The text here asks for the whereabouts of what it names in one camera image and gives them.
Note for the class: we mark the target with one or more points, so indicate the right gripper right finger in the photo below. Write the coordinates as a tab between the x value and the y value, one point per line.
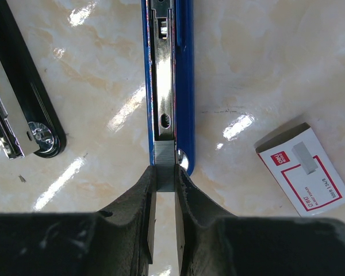
213	241

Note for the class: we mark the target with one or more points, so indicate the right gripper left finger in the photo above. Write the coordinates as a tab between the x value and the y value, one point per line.
116	240

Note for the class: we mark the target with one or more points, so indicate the grey staple strip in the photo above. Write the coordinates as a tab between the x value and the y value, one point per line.
165	161

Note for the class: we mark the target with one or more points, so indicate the red staple box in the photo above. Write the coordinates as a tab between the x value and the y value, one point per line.
298	162

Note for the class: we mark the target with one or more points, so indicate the black stapler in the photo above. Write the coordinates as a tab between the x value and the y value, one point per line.
28	121

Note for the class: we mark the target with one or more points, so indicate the blue stapler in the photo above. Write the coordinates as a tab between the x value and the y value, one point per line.
168	41

